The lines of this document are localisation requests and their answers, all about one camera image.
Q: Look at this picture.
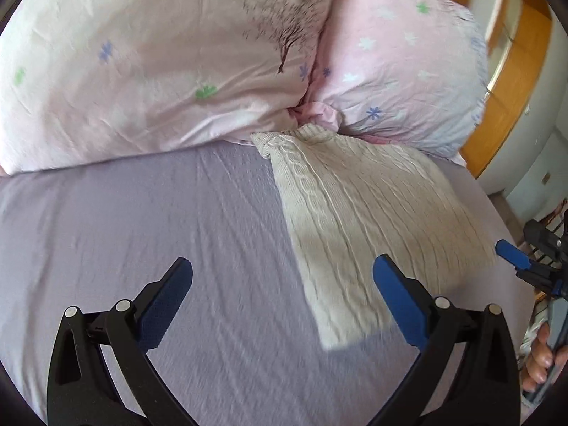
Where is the pink floral pillow with tree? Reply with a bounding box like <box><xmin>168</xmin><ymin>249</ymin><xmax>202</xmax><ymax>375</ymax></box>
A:
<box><xmin>0</xmin><ymin>0</ymin><xmax>342</xmax><ymax>177</ymax></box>

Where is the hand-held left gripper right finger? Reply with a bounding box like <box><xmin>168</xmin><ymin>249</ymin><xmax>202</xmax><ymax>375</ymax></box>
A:
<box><xmin>372</xmin><ymin>253</ymin><xmax>520</xmax><ymax>426</ymax></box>

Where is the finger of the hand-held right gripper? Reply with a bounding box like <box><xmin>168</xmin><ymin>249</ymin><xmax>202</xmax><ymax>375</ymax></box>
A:
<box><xmin>495</xmin><ymin>239</ymin><xmax>568</xmax><ymax>297</ymax></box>
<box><xmin>523</xmin><ymin>218</ymin><xmax>568</xmax><ymax>259</ymax></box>

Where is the wooden framed glass door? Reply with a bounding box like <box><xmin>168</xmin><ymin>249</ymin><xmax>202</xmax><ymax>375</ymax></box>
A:
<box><xmin>434</xmin><ymin>0</ymin><xmax>555</xmax><ymax>182</ymax></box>

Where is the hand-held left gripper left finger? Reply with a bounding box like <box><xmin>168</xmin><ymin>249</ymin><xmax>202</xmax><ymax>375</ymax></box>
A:
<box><xmin>45</xmin><ymin>255</ymin><xmax>198</xmax><ymax>426</ymax></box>

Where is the lavender bed sheet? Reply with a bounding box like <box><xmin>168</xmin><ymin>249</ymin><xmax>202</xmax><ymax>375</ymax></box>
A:
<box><xmin>0</xmin><ymin>140</ymin><xmax>540</xmax><ymax>426</ymax></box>

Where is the person's right hand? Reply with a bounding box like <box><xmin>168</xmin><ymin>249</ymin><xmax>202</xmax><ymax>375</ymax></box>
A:
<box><xmin>519</xmin><ymin>321</ymin><xmax>556</xmax><ymax>394</ymax></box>

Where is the beige cable knit sweater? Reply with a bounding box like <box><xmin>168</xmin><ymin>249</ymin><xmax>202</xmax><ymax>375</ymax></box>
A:
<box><xmin>249</xmin><ymin>123</ymin><xmax>498</xmax><ymax>352</ymax></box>

